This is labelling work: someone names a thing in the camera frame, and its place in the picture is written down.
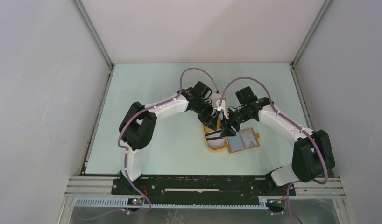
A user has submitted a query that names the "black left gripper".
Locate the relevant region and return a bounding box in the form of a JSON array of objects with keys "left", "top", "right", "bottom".
[{"left": 193, "top": 99, "right": 220, "bottom": 131}]

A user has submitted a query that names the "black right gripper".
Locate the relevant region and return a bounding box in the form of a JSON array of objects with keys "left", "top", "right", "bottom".
[{"left": 220, "top": 106, "right": 253, "bottom": 138}]

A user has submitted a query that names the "orange oval plastic tray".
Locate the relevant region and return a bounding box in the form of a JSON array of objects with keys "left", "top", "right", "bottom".
[{"left": 202, "top": 118, "right": 229, "bottom": 152}]

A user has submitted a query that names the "orange leather card holder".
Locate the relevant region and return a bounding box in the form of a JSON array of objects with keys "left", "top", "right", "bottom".
[{"left": 227, "top": 128, "right": 260, "bottom": 154}]

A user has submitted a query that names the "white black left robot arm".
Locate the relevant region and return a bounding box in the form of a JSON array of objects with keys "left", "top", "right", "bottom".
[{"left": 118, "top": 81, "right": 222, "bottom": 194}]

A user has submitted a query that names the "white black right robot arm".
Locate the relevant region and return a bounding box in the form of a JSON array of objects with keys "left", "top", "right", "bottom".
[{"left": 221, "top": 87, "right": 335, "bottom": 195}]

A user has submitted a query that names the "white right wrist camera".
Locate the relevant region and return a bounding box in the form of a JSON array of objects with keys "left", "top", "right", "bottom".
[{"left": 215, "top": 99, "right": 229, "bottom": 119}]

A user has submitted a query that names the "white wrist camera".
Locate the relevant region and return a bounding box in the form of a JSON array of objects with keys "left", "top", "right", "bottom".
[
  {"left": 210, "top": 93, "right": 225, "bottom": 111},
  {"left": 215, "top": 99, "right": 229, "bottom": 119}
]

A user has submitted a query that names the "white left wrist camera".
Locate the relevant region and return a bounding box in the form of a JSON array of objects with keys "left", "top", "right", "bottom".
[{"left": 210, "top": 93, "right": 225, "bottom": 111}]

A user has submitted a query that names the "black mounting base plate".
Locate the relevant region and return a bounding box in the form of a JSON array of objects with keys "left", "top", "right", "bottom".
[{"left": 111, "top": 174, "right": 295, "bottom": 205}]

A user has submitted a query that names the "aluminium frame rail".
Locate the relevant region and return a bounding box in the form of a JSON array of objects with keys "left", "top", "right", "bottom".
[{"left": 64, "top": 176, "right": 347, "bottom": 199}]

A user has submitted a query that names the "grey slotted cable duct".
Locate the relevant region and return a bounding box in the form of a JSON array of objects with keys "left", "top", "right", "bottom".
[{"left": 74, "top": 197, "right": 268, "bottom": 209}]

